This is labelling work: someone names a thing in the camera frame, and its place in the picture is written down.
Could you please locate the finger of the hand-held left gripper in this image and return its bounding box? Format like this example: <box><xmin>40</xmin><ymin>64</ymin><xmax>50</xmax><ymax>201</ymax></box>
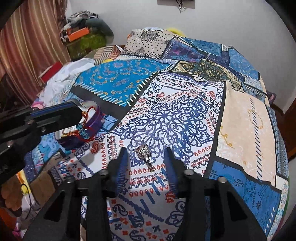
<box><xmin>24</xmin><ymin>115</ymin><xmax>82</xmax><ymax>141</ymax></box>
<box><xmin>24</xmin><ymin>100</ymin><xmax>84</xmax><ymax>122</ymax></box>

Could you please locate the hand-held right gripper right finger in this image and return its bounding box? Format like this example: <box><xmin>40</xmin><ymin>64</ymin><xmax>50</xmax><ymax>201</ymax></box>
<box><xmin>162</xmin><ymin>147</ymin><xmax>269</xmax><ymax>241</ymax></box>

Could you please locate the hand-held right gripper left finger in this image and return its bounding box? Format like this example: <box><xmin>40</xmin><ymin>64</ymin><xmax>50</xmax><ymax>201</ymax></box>
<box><xmin>23</xmin><ymin>146</ymin><xmax>129</xmax><ymax>241</ymax></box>

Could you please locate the pile of bracelets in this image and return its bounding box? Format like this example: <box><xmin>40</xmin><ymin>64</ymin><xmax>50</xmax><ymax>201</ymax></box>
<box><xmin>60</xmin><ymin>105</ymin><xmax>100</xmax><ymax>141</ymax></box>

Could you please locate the silver ring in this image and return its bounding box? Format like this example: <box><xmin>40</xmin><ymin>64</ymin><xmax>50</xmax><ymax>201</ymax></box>
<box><xmin>135</xmin><ymin>144</ymin><xmax>156</xmax><ymax>172</ymax></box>

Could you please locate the purple heart-shaped tin box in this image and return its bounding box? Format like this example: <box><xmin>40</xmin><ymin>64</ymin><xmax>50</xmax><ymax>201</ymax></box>
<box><xmin>55</xmin><ymin>100</ymin><xmax>105</xmax><ymax>151</ymax></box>

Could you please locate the person's left hand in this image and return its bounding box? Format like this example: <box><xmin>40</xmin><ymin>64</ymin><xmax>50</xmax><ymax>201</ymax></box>
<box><xmin>1</xmin><ymin>178</ymin><xmax>25</xmax><ymax>211</ymax></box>

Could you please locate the white cloth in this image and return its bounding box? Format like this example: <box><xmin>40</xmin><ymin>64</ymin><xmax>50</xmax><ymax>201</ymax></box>
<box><xmin>43</xmin><ymin>58</ymin><xmax>96</xmax><ymax>103</ymax></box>

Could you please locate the red box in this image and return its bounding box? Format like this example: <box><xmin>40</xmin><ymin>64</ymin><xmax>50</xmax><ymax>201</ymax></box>
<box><xmin>38</xmin><ymin>63</ymin><xmax>62</xmax><ymax>83</ymax></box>

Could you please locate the patchwork blanket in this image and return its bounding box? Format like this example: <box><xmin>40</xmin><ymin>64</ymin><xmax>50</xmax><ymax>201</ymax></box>
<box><xmin>23</xmin><ymin>27</ymin><xmax>290</xmax><ymax>241</ymax></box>

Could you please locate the striped pink curtain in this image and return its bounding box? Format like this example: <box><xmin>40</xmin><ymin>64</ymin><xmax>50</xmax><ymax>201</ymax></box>
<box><xmin>0</xmin><ymin>0</ymin><xmax>73</xmax><ymax>80</ymax></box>

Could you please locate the brown striped cloth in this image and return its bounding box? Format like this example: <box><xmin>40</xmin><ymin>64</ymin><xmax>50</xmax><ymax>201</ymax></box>
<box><xmin>91</xmin><ymin>45</ymin><xmax>124</xmax><ymax>66</ymax></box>

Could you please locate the orange box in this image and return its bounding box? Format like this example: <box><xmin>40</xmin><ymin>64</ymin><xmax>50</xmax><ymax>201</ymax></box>
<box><xmin>67</xmin><ymin>27</ymin><xmax>90</xmax><ymax>42</ymax></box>

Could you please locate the grey pillow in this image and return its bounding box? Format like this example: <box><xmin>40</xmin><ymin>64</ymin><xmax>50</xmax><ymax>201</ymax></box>
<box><xmin>86</xmin><ymin>18</ymin><xmax>114</xmax><ymax>38</ymax></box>

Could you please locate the thin black cable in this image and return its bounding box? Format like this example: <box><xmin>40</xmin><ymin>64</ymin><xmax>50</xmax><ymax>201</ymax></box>
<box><xmin>19</xmin><ymin>183</ymin><xmax>40</xmax><ymax>221</ymax></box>

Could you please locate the yellow ring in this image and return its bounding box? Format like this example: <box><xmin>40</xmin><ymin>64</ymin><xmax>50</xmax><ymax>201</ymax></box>
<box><xmin>166</xmin><ymin>26</ymin><xmax>186</xmax><ymax>37</ymax></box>

